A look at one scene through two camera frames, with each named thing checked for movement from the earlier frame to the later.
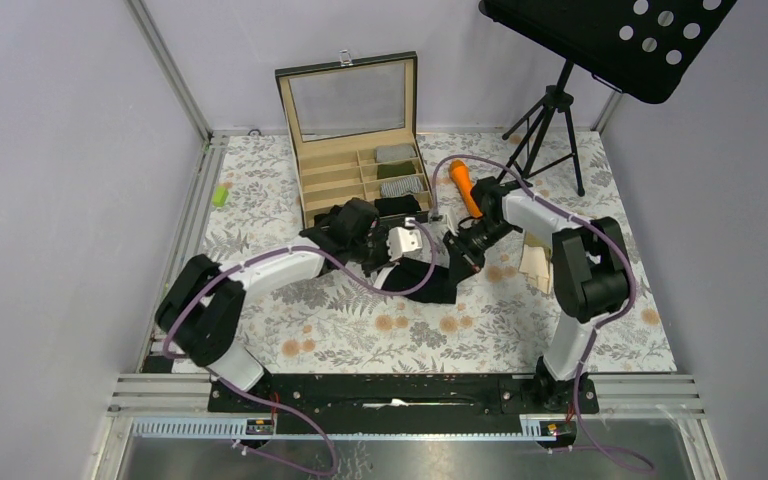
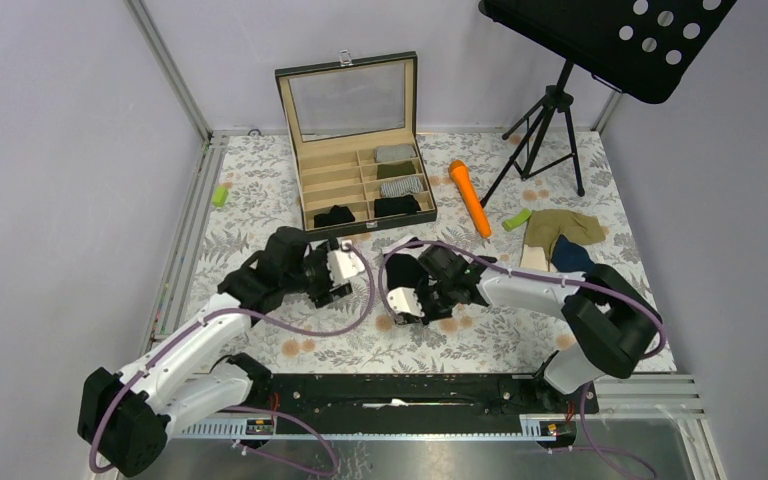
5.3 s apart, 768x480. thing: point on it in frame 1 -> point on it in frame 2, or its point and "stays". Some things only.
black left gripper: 384,261 -> 328,292
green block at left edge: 219,196 stays
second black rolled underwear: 327,220 stays
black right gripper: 460,263 -> 429,316
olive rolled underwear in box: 395,169 stays
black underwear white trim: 408,274 stays
